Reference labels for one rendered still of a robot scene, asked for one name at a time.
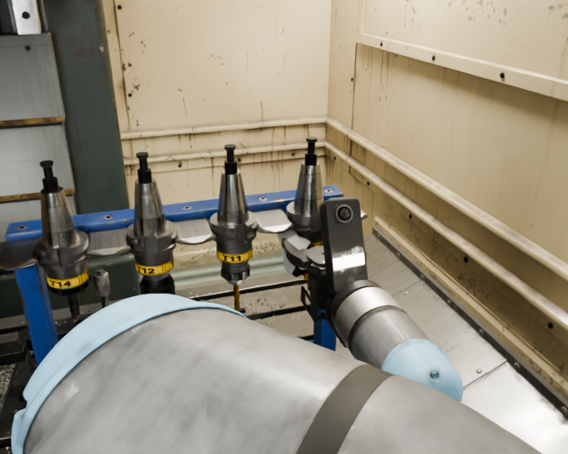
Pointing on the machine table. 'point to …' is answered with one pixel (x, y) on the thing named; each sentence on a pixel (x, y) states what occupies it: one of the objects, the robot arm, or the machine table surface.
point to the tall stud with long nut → (102, 286)
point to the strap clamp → (23, 367)
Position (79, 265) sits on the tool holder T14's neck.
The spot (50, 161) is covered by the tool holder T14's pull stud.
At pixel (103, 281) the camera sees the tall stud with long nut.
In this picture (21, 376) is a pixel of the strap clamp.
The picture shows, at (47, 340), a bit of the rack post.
